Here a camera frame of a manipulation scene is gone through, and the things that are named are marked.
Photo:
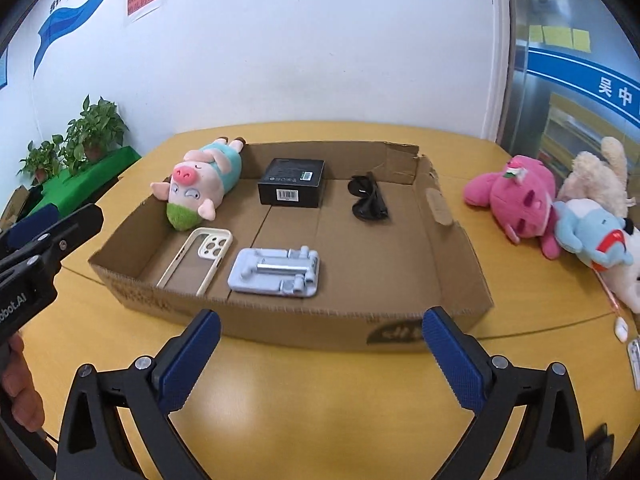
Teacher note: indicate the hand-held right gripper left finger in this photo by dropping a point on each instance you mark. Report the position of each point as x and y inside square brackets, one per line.
[185, 365]

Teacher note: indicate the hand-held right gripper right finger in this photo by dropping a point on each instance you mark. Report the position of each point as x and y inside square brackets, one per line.
[457, 365]

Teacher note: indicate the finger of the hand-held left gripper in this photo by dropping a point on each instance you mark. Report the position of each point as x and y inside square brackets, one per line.
[75, 225]
[30, 222]

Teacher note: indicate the light blue phone stand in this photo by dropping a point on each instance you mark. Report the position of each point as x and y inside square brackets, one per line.
[250, 270]

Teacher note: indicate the beige phone case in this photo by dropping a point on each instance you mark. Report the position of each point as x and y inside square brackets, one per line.
[212, 247]

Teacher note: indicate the cardboard box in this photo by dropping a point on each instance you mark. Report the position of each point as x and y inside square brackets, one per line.
[350, 245]

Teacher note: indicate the black sunglasses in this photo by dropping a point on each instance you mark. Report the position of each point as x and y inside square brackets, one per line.
[367, 205]

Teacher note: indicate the black product box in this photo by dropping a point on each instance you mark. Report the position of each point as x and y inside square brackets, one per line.
[290, 180]

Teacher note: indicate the wooden desktop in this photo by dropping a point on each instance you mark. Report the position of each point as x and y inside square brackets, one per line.
[320, 410]

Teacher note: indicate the person's left hand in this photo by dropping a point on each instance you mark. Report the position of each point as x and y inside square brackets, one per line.
[22, 390]

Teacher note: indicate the green cloth covered stand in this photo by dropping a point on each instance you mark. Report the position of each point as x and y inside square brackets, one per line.
[90, 175]

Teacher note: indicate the small potted green plant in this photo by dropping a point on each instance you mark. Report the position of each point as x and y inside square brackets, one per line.
[45, 162]

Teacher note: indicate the large potted green plant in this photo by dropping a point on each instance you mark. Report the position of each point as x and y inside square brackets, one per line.
[97, 127]

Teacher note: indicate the pig plush toy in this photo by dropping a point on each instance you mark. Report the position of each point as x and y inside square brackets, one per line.
[200, 180]

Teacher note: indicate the black plastic object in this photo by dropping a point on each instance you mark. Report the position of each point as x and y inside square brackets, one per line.
[600, 450]

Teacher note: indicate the small white plush tag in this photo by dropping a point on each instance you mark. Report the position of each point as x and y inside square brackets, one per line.
[621, 329]

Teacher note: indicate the pink plush toy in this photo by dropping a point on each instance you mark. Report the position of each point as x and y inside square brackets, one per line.
[515, 200]

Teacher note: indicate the blue elephant plush toy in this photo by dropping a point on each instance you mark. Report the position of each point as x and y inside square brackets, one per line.
[585, 232]

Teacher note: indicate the cream plush toy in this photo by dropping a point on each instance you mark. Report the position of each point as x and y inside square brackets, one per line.
[600, 170]

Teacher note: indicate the blue glass banner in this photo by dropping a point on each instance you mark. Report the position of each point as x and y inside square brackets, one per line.
[585, 72]

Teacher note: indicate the yellow sticky note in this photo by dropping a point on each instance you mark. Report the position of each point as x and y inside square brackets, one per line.
[557, 36]
[581, 40]
[535, 34]

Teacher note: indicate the blue wall decal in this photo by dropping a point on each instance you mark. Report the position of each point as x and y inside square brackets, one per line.
[65, 20]

